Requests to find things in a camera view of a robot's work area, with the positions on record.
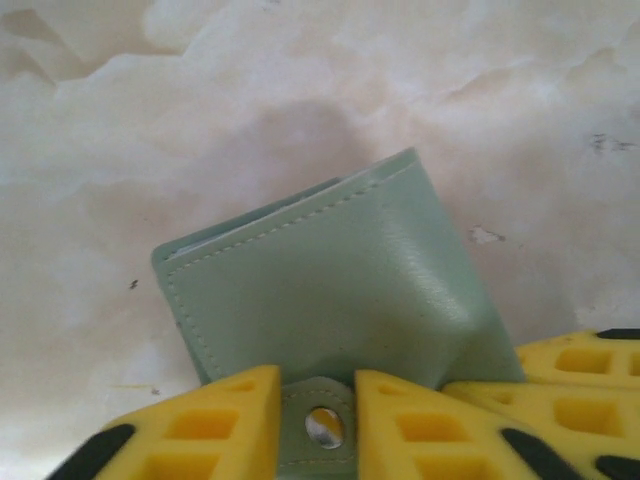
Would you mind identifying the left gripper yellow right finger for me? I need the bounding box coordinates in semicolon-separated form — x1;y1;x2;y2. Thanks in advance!
352;368;591;480

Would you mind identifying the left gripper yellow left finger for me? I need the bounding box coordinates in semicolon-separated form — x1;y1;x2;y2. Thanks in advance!
47;363;286;480

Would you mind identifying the mint green leather card holder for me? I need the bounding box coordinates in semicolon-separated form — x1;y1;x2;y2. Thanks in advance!
149;146;529;480

